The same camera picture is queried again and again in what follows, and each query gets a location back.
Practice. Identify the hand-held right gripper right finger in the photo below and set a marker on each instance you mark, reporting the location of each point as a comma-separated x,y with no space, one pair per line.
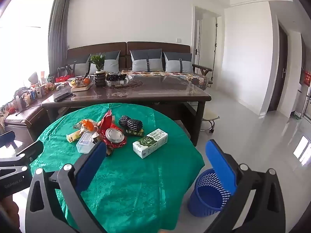
218,161

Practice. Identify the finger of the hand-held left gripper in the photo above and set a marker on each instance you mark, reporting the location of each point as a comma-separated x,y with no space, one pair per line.
7,138
30,150

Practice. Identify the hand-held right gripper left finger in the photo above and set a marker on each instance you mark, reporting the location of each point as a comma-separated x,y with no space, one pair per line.
92,161

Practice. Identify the clear plastic box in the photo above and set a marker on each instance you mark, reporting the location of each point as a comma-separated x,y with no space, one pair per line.
85,142

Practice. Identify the yellow snack packet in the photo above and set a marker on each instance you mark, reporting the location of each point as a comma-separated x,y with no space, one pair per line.
74,136

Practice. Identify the blue plastic wastebasket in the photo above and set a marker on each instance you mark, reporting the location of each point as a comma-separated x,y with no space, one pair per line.
209,200

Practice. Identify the red snack wrapper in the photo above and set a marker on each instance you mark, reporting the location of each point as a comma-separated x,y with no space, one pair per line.
107,121

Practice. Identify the green snack packet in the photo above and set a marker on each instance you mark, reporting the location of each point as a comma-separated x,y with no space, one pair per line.
137,133

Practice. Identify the green and white milk carton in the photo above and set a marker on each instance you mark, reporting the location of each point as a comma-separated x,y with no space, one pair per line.
150,143

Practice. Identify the person's left hand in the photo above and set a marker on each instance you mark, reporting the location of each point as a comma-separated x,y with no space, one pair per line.
8,211

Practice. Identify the brown side cabinet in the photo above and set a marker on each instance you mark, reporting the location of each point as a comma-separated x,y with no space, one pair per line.
21,123

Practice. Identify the white wheeled stool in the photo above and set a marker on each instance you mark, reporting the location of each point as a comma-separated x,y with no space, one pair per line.
209,116

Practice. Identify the row of small bottles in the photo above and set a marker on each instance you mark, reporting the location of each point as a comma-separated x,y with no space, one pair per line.
29,97

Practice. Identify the green tablecloth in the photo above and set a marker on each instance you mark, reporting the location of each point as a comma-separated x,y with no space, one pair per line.
136,189

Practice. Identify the black phone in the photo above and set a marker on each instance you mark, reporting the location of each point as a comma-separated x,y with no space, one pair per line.
63,96

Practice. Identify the red box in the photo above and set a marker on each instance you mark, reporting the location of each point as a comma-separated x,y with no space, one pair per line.
63,78

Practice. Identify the fruit bowl with orange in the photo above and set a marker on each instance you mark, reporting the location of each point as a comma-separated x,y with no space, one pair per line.
80,82

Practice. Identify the glass dish with dark fruit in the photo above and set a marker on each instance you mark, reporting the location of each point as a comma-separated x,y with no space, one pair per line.
116,78

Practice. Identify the brown glass-top coffee table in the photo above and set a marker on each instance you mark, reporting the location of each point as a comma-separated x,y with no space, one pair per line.
158,91

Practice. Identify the grey two-tone cushion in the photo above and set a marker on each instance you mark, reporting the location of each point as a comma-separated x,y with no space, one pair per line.
112,62
178,62
77,64
145,59

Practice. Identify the potted green plant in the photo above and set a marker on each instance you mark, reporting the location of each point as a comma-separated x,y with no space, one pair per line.
98,62

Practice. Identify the dark brown door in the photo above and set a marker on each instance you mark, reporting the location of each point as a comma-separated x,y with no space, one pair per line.
278,70

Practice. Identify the grey curtain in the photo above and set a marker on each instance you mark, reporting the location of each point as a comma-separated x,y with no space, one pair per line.
59,34

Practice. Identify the white door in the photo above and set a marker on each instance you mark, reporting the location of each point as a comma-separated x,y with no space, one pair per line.
197,43

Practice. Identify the brown wooden sofa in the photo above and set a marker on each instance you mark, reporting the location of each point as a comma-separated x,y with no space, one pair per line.
145,45

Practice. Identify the red wall hanging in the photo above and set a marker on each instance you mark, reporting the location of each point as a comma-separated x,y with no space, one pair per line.
307,78

